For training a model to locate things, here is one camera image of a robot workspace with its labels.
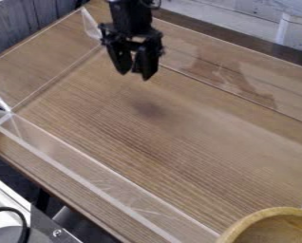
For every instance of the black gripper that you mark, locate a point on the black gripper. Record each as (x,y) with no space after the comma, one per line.
(146,43)

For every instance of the grey metal bracket with screw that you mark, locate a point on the grey metal bracket with screw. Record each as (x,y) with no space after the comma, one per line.
(46,231)

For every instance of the white container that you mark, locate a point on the white container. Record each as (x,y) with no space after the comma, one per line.
(289,33)

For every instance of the brown wooden bowl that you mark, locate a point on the brown wooden bowl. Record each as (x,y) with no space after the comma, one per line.
(273,225)

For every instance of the clear acrylic table barrier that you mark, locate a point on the clear acrylic table barrier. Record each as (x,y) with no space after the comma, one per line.
(164,158)

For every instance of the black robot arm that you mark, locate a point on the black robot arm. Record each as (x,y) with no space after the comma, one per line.
(132,16)

